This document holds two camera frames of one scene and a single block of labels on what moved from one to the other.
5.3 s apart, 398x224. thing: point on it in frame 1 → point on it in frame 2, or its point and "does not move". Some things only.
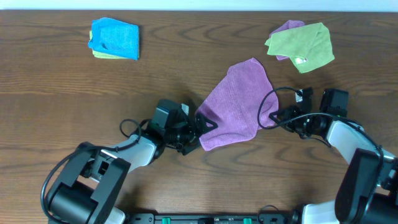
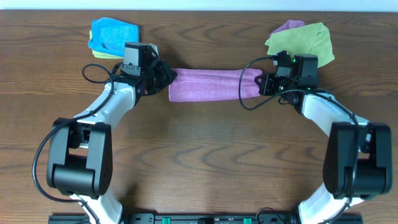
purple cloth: [242, 104] → [213, 84]
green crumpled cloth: [308, 47] does not move
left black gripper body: [193, 133] → [165, 76]
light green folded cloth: [100, 54] does not move
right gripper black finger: [280, 115] → [262, 84]
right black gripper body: [288, 117] → [266, 84]
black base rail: [211, 218] does not move
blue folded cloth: [115, 37] does not move
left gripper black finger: [201, 127] → [171, 74]
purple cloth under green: [290, 25] does not move
